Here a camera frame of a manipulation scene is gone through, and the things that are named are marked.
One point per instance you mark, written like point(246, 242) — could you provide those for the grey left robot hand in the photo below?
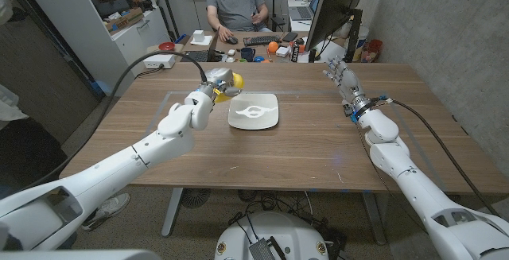
point(220, 79)

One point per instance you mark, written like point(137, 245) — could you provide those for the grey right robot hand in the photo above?
point(348, 81)

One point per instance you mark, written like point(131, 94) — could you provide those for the yellow toy banana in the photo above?
point(238, 80)

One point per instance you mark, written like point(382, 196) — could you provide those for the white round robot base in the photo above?
point(286, 232)

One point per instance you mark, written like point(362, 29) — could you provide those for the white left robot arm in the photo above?
point(119, 168)

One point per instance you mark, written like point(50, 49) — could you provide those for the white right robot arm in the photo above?
point(421, 192)

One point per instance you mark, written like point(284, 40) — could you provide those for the white paper plate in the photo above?
point(253, 112)

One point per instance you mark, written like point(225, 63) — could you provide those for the black laptop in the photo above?
point(196, 56)

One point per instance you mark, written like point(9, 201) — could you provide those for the dark blue mug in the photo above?
point(247, 54)

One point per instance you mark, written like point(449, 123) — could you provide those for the black computer mouse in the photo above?
point(232, 40)

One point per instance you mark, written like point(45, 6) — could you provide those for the black monitor stand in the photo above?
point(354, 37)

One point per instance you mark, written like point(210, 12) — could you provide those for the white cube box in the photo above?
point(198, 36)

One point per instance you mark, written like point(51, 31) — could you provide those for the black keyboard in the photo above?
point(261, 40)

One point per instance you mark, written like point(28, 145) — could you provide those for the black white printed box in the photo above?
point(295, 53)

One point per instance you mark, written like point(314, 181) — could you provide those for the orange ball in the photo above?
point(273, 47)

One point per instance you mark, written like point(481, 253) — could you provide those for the red bowl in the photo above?
point(167, 46)

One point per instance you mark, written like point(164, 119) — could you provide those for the white power box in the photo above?
point(157, 63)

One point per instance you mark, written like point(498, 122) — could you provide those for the small white box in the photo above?
point(282, 52)

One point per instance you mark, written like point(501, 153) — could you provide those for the black phone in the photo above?
point(290, 37)

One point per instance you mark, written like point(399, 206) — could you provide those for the seated person grey shirt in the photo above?
point(236, 7)

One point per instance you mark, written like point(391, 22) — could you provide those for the black computer monitor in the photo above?
point(338, 5)

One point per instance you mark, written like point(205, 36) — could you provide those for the silver laptop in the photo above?
point(304, 12)

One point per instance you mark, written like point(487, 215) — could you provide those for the brown cardboard box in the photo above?
point(125, 20)

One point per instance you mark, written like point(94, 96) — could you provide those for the round black fan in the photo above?
point(195, 197)

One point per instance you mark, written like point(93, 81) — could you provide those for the white shelf cabinet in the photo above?
point(99, 41)

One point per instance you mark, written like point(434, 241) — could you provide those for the grey table leg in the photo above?
point(173, 212)
point(374, 220)

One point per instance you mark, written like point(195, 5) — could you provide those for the grey finned box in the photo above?
point(260, 250)

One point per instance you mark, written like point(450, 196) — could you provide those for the standing person white shirt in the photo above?
point(24, 152)

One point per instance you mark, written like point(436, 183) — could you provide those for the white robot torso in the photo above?
point(79, 255)

